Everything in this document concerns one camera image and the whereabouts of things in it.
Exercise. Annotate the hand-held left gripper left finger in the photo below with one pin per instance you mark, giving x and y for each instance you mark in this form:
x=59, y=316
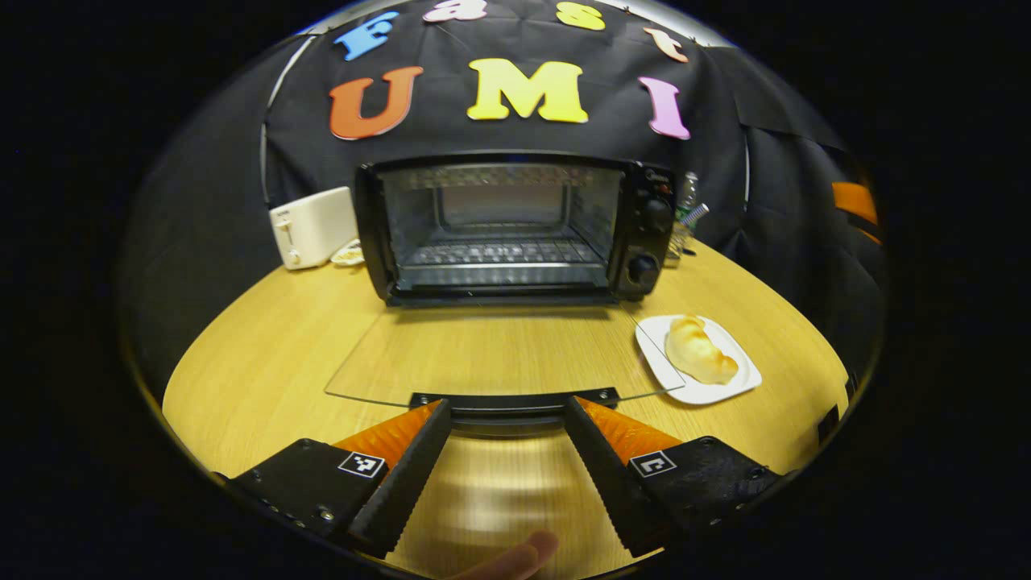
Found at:
x=403, y=483

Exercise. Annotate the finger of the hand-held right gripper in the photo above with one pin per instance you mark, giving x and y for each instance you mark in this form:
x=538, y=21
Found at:
x=854, y=201

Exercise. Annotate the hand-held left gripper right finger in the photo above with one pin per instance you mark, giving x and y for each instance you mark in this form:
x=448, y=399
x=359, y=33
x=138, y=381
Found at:
x=604, y=475

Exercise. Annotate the golden croissant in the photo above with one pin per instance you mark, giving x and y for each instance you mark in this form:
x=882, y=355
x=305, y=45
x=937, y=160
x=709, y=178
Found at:
x=697, y=354

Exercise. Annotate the black electric oven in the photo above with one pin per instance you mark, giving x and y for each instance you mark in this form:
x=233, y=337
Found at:
x=644, y=242

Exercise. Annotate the white square plate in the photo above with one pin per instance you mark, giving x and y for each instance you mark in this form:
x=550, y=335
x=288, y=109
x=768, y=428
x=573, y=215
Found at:
x=668, y=370

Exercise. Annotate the green glass bottle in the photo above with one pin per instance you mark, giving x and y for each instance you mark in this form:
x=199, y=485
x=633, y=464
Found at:
x=687, y=193

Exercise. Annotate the black table edge clamp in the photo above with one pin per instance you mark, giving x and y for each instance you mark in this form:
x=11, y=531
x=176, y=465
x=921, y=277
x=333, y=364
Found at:
x=849, y=387
x=828, y=423

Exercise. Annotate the white snack dish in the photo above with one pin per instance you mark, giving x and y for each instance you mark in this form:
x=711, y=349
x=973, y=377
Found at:
x=349, y=255

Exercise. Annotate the white toaster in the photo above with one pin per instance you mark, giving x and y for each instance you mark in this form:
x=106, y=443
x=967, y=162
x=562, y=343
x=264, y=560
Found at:
x=310, y=225

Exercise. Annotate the black backdrop cloth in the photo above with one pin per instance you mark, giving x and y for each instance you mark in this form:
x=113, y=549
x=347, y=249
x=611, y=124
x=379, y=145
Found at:
x=201, y=201

